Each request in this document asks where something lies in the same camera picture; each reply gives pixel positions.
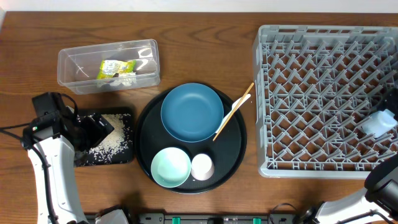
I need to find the light blue cup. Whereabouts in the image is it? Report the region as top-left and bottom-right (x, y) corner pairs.
(362, 109), (397, 138)

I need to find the white rice pile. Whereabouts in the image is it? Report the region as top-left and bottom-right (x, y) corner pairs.
(88, 113), (131, 164)

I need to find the yellow green snack wrapper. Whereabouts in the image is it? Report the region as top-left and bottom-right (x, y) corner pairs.
(96, 60), (136, 80)

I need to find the blue plate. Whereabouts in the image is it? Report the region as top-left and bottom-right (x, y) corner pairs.
(160, 83), (224, 142)

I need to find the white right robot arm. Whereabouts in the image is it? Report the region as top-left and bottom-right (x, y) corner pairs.
(293, 88), (397, 223)

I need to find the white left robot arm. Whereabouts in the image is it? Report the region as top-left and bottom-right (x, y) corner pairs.
(21, 92), (114, 224)

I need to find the clear plastic waste bin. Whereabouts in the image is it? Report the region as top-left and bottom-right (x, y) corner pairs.
(57, 39), (160, 95)

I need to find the grey plastic dishwasher rack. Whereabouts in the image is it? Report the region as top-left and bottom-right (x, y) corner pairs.
(252, 25), (397, 179)

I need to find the rectangular black tray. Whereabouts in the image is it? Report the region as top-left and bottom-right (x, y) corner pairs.
(76, 107), (134, 167)

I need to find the crumpled white tissue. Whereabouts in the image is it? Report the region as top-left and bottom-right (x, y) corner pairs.
(98, 72), (137, 86)

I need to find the mint green bowl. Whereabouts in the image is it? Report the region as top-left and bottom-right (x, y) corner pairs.
(150, 147), (191, 188)

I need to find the pale pink cup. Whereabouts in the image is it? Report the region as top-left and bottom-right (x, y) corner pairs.
(191, 154), (215, 181)

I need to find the round black serving tray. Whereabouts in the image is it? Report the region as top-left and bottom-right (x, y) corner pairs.
(133, 89), (247, 194)

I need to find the wooden chopstick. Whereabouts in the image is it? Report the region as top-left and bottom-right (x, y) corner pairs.
(213, 83), (254, 141)

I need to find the white plastic spoon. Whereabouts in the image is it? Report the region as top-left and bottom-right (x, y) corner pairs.
(215, 93), (252, 134)

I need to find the black rail with green clips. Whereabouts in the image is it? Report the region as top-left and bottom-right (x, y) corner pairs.
(127, 213), (295, 224)

